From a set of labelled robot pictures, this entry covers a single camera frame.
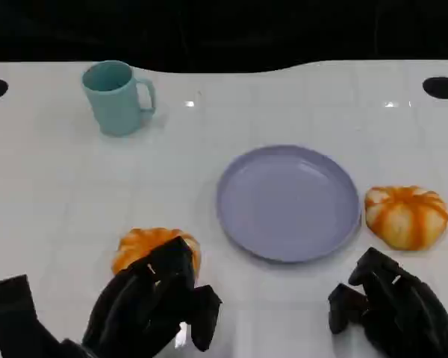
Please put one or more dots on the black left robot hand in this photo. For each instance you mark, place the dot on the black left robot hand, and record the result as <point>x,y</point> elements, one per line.
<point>142,298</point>

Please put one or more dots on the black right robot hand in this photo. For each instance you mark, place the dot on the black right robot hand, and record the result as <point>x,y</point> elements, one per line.
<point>403,313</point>

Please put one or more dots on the orange white toy bread roll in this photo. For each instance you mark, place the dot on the orange white toy bread roll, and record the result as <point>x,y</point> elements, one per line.
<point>138,242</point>
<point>407,220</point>

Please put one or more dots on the lilac plate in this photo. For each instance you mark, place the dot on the lilac plate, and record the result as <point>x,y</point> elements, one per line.
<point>287,203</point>

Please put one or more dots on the pale green mug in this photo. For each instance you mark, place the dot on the pale green mug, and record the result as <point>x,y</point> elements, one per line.
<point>115,108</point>

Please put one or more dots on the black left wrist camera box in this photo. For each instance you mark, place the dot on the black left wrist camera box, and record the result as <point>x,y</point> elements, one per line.
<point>11,306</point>

